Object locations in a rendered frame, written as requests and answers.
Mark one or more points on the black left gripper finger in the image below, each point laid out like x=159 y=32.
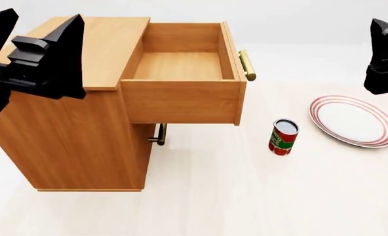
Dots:
x=64 y=61
x=0 y=32

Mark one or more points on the wooden cabinet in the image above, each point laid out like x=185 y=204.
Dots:
x=76 y=137

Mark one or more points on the open wooden drawer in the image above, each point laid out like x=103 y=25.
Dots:
x=181 y=98

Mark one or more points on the white plate with red rings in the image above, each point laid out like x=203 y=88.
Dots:
x=351 y=120

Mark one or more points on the red tomato sauce can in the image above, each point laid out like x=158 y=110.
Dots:
x=283 y=137

